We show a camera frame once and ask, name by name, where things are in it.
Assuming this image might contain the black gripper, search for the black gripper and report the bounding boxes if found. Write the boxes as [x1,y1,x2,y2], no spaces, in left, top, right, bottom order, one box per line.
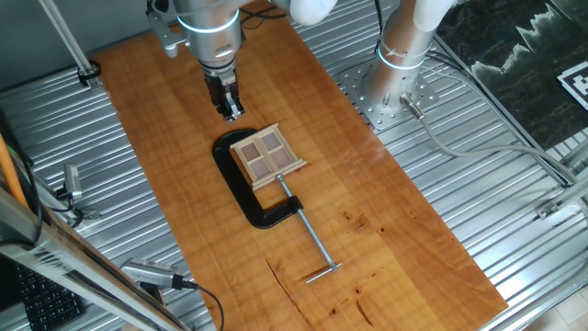
[204,68,246,122]

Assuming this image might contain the black metal C-clamp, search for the black metal C-clamp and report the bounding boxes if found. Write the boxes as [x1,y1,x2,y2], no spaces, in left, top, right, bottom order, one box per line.
[211,128,344,285]

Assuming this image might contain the aluminium pole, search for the aluminium pole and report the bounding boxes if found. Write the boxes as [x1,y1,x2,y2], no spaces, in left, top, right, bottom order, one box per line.
[38,0,103,89]

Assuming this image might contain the orange tube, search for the orange tube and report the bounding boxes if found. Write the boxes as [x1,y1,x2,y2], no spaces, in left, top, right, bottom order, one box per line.
[0,132,28,211]

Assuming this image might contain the black keyboard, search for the black keyboard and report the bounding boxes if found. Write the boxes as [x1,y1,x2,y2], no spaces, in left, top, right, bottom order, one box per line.
[13,264,86,331]

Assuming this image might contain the dark marble pattern board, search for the dark marble pattern board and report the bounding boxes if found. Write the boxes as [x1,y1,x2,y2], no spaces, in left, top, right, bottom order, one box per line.
[435,0,588,151]

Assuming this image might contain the black white marker tag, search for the black white marker tag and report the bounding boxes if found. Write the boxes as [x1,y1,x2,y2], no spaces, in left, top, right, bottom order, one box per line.
[556,61,588,111]

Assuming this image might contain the black camera cable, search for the black camera cable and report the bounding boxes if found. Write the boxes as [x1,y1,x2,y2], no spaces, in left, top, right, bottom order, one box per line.
[239,5,279,31]

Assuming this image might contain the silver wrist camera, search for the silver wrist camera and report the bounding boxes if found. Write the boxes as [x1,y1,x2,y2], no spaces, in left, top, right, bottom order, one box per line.
[146,0,187,59]

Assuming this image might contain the black pole strap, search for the black pole strap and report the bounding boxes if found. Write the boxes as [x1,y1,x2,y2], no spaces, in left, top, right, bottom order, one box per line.
[76,60,102,86]

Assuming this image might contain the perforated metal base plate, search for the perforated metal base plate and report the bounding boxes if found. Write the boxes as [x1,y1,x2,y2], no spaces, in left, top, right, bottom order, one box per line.
[337,59,440,132]

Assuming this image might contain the black arm base cables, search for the black arm base cables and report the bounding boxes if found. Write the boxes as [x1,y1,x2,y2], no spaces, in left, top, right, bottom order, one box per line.
[372,0,388,54]

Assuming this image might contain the small silver camera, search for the small silver camera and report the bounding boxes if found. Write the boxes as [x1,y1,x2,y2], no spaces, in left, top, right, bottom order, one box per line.
[62,164,84,201]

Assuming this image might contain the black camera lead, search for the black camera lead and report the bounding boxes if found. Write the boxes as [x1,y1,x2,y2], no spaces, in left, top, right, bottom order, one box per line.
[172,275,226,331]

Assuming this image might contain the silver camera with black plug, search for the silver camera with black plug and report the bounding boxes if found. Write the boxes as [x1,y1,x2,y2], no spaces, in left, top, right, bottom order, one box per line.
[119,258,185,291]

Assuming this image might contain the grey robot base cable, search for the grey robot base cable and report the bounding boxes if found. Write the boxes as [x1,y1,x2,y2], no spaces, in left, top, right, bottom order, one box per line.
[399,93,578,185]

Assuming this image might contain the aluminium frame beam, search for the aluminium frame beam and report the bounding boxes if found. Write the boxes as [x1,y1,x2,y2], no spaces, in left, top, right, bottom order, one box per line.
[0,188,192,331]

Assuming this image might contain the small metal corner bracket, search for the small metal corner bracket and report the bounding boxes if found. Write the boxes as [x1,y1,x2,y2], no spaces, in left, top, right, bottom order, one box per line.
[535,200,561,221]

